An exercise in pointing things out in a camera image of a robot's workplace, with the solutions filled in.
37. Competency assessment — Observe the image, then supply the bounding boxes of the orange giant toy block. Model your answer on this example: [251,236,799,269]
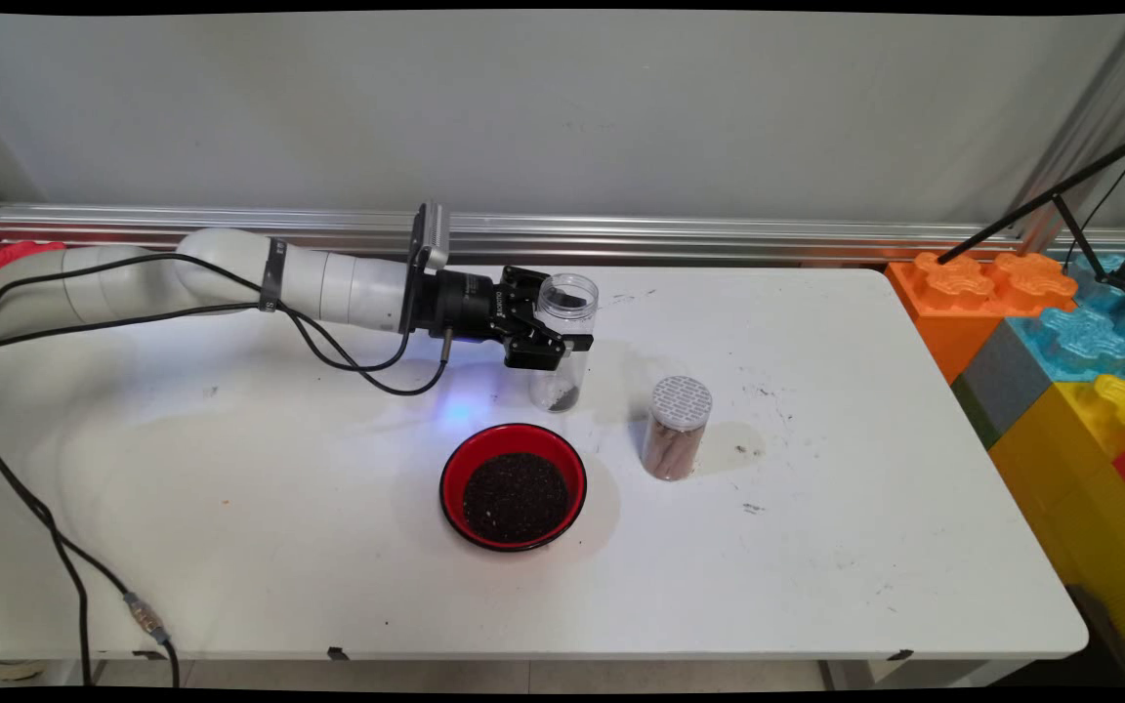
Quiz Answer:
[885,252,1079,385]

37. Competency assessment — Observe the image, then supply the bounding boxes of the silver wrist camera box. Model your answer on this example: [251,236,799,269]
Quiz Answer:
[409,202,451,272]

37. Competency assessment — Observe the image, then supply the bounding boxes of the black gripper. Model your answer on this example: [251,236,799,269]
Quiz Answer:
[399,266,595,372]

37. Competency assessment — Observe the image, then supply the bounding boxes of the yellow giant toy block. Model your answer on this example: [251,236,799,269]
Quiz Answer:
[987,374,1125,684]

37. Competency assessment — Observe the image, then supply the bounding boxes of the black cable with thick plug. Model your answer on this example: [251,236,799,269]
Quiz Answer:
[0,303,417,686]

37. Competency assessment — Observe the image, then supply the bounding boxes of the black cable with silver connector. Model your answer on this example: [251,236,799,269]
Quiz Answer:
[0,252,453,689]

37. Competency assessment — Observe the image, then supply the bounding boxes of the black tripod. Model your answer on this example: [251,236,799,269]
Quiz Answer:
[936,122,1125,296]

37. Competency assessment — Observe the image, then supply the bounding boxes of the jar with white patterned lid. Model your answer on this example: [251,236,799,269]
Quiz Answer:
[641,376,715,482]

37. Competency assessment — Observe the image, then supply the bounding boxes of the clear plastic jar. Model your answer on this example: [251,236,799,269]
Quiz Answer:
[528,272,601,414]

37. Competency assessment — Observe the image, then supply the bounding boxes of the red bowl with black rim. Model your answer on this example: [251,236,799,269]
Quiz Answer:
[439,422,590,554]

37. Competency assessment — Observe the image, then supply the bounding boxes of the grey giant toy block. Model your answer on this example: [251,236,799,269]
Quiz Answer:
[950,320,1054,450]

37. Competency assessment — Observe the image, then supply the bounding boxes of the blue giant toy block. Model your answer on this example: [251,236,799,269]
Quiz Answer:
[1007,252,1125,384]

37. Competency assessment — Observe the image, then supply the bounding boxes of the aluminium rail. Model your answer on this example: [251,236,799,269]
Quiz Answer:
[0,203,1125,267]

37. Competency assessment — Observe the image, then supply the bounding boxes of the black seeds in red bowl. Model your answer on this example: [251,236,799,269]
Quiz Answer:
[462,451,570,545]

